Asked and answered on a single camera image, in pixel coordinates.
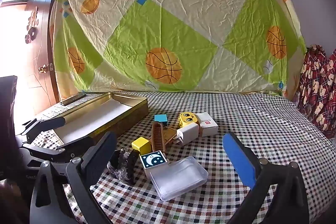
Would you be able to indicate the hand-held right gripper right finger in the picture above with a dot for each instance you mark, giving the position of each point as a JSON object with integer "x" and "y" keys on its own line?
{"x": 239, "y": 158}

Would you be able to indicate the yellow face toy block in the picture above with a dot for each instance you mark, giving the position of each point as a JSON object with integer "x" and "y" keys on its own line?
{"x": 187, "y": 119}

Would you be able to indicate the gold tin box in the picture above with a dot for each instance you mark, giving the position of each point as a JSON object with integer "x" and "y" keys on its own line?
{"x": 126, "y": 113}

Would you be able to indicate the checked table cloth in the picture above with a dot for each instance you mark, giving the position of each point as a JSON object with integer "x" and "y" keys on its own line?
{"x": 262, "y": 121}

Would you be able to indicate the white charger plug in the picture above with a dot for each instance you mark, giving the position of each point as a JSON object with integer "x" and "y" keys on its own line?
{"x": 187, "y": 132}

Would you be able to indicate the red door ornament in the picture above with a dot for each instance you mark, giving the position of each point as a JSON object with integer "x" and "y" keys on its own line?
{"x": 31, "y": 22}

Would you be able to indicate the black sequin scrunchie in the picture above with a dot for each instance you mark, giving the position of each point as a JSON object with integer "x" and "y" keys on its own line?
{"x": 123, "y": 163}

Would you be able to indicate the white box with red label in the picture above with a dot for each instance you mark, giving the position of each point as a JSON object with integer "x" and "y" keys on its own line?
{"x": 207, "y": 123}

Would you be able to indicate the moon print toy block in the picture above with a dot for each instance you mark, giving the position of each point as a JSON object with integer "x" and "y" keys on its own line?
{"x": 153, "y": 159}

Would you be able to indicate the white paper liner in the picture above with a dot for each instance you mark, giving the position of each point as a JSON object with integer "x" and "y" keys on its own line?
{"x": 99, "y": 113}

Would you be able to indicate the clear plastic box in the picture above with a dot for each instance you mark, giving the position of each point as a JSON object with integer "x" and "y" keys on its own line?
{"x": 178, "y": 176}

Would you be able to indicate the dark rectangular bar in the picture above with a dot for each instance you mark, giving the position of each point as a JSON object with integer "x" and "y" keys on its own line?
{"x": 73, "y": 100}

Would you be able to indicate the blue toy block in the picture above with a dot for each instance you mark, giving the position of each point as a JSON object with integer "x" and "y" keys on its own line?
{"x": 160, "y": 119}

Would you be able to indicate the brown comb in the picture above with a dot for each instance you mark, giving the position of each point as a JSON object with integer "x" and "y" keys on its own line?
{"x": 157, "y": 137}

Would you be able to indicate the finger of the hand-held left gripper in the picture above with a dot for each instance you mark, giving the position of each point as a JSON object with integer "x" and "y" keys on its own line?
{"x": 47, "y": 153}
{"x": 44, "y": 125}

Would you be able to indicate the red plaid bear-print cloth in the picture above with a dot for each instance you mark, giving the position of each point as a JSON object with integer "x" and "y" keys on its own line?
{"x": 315, "y": 87}

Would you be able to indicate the brown wooden door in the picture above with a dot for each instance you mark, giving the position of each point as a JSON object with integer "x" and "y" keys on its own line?
{"x": 39, "y": 56}

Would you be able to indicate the basketball print bed sheet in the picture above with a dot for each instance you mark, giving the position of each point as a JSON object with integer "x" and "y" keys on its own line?
{"x": 170, "y": 29}

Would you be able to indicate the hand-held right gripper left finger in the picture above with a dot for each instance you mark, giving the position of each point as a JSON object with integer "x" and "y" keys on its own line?
{"x": 101, "y": 150}

